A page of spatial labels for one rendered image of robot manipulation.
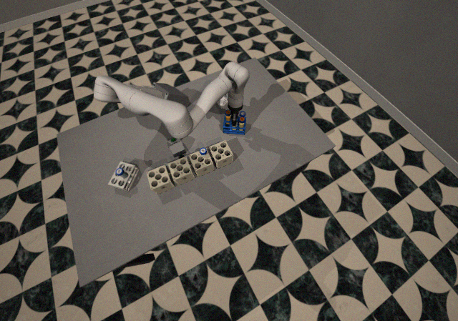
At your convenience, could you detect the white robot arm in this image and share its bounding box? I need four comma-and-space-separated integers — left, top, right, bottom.
94, 61, 250, 139

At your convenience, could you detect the blue sample tube rack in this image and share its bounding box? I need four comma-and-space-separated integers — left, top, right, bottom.
223, 116, 246, 135

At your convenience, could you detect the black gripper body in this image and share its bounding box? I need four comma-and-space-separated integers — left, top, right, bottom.
228, 105, 243, 116

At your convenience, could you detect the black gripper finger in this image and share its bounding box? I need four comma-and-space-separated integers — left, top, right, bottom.
231, 112, 239, 126

